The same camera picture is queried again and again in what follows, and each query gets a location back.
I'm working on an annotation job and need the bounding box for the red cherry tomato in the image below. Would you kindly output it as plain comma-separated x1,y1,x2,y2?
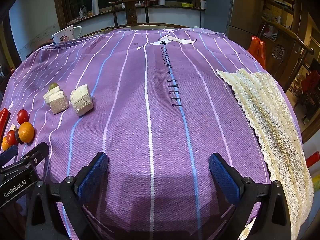
16,109,30,123
6,130,18,147

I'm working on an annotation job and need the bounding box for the red object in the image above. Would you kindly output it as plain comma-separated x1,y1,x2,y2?
306,151,320,168

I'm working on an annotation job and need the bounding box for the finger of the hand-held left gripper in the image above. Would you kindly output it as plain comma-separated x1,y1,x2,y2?
0,145,19,167
21,142,49,167

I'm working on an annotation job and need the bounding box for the carved wooden armchair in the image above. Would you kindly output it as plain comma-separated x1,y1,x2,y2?
260,20,314,93

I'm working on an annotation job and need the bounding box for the dark wooden chair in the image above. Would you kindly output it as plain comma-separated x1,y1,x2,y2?
108,0,150,28

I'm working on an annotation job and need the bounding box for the white counter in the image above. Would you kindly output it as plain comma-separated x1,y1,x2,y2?
70,4,206,30

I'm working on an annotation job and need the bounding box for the grey refrigerator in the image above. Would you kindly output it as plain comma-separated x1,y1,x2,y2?
205,0,263,40

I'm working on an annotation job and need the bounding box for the purple striped cloth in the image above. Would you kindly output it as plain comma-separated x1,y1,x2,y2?
0,27,304,240

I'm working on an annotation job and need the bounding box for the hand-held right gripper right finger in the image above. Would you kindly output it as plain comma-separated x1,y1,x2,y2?
209,152,293,240

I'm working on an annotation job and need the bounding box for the cream towel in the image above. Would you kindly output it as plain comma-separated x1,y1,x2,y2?
216,68,314,240

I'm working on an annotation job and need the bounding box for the orange plastic bag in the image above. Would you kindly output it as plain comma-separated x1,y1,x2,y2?
247,36,267,68

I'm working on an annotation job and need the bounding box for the red tray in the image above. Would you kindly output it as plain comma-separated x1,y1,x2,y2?
0,107,11,140

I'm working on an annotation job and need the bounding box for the white cartoon mug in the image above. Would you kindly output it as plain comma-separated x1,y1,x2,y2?
52,25,82,44

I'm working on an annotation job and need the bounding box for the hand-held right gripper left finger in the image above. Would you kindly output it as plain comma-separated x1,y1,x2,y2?
25,151,109,240

